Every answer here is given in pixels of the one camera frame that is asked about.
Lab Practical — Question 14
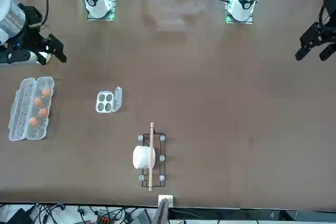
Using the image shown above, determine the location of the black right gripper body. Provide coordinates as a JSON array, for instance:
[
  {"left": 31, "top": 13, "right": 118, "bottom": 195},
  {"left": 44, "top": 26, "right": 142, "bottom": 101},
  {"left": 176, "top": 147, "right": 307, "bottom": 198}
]
[{"left": 7, "top": 3, "right": 50, "bottom": 52}]

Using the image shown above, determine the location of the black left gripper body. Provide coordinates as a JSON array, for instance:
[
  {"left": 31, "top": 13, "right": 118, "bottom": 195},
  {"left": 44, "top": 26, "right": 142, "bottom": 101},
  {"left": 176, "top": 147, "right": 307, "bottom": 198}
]
[{"left": 321, "top": 0, "right": 336, "bottom": 42}]

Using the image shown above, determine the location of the transparent twelve-slot egg tray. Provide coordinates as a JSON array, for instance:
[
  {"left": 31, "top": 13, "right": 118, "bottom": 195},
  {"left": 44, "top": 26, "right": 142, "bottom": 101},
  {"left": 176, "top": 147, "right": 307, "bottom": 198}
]
[{"left": 8, "top": 76, "right": 55, "bottom": 141}]

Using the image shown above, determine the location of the small four-slot egg tray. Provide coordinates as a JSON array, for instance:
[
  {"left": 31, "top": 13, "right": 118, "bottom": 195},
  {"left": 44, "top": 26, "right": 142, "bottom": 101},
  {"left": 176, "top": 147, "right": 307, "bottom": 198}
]
[{"left": 95, "top": 86, "right": 123, "bottom": 114}]

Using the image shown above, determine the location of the white cup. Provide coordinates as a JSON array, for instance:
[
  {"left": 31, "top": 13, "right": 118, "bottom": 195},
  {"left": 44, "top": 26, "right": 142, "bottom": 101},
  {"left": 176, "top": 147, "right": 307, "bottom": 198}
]
[{"left": 132, "top": 145, "right": 156, "bottom": 170}]

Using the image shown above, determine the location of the red black power strip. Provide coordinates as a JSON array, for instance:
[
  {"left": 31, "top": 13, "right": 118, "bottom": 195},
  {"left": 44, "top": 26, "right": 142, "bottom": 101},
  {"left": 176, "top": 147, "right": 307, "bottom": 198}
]
[{"left": 96, "top": 209, "right": 117, "bottom": 222}]

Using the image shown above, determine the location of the black wire cup rack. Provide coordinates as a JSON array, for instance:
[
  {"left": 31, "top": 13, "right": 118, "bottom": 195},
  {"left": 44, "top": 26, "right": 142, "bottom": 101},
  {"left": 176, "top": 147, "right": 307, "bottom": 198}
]
[{"left": 138, "top": 122, "right": 166, "bottom": 192}]

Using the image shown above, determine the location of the aluminium profile post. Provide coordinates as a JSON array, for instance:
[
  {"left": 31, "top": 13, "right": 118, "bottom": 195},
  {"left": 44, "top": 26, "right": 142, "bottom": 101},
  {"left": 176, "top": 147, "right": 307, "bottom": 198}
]
[{"left": 152, "top": 195, "right": 174, "bottom": 224}]

